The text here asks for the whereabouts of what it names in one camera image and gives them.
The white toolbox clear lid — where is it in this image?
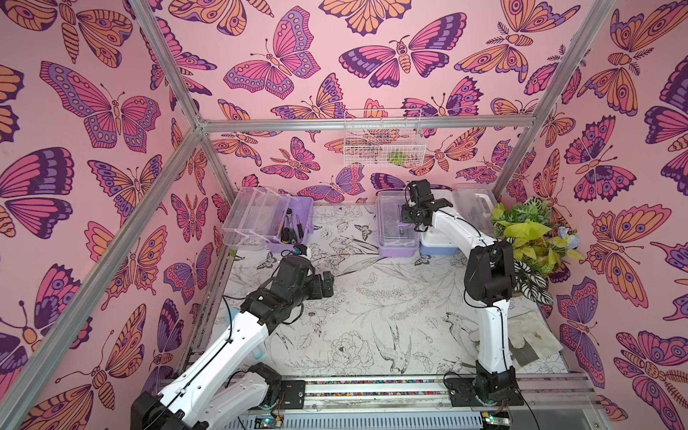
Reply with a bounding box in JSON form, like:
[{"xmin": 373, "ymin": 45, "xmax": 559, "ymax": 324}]
[{"xmin": 453, "ymin": 184, "xmax": 497, "ymax": 238}]

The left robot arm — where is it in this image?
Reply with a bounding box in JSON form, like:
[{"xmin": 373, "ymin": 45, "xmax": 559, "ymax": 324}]
[{"xmin": 130, "ymin": 245, "xmax": 334, "ymax": 429}]

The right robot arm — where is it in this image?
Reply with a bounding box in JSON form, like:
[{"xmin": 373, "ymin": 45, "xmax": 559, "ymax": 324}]
[{"xmin": 400, "ymin": 180, "xmax": 516, "ymax": 406}]

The potted green plant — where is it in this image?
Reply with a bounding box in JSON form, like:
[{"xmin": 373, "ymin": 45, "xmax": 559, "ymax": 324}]
[{"xmin": 491, "ymin": 197, "xmax": 583, "ymax": 306}]

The work glove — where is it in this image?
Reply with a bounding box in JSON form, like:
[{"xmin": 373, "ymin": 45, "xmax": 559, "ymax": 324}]
[{"xmin": 469, "ymin": 311, "xmax": 564, "ymax": 367}]

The white wire basket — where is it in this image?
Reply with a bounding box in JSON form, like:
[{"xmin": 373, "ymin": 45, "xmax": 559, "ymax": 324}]
[{"xmin": 341, "ymin": 116, "xmax": 426, "ymax": 168}]

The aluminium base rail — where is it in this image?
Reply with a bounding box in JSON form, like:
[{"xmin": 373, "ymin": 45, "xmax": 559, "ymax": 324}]
[{"xmin": 144, "ymin": 373, "xmax": 608, "ymax": 430}]

